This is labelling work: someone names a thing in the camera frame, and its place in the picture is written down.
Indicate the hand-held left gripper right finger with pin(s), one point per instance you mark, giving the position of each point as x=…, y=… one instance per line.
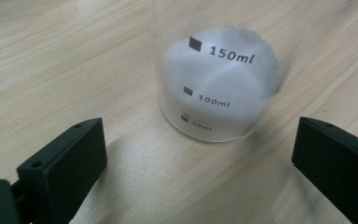
x=335, y=165

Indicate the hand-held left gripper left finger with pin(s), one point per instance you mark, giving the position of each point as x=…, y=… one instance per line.
x=62, y=168

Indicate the glass jar with white powder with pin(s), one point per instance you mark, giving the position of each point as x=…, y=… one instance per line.
x=217, y=93

